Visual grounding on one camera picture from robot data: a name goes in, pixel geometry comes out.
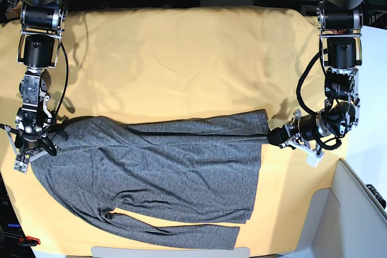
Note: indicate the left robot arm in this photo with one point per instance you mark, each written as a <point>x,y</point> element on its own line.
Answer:
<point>340,54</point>

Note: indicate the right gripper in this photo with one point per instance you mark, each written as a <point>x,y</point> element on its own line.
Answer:
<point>34,128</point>

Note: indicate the white plastic bin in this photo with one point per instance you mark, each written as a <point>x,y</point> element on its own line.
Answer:
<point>344,220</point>

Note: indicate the grey long-sleeve shirt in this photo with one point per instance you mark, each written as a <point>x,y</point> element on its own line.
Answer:
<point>182,184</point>

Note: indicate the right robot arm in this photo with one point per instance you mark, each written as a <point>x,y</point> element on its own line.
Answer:
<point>39,45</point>

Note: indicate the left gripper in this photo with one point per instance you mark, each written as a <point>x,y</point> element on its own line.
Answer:
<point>299,131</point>

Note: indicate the red-black clamp left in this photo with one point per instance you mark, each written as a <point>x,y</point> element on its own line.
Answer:
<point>28,241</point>

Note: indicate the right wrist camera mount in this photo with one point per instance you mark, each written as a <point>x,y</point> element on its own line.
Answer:
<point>24,157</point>

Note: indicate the yellow table cloth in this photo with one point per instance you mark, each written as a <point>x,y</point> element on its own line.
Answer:
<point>147,65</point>

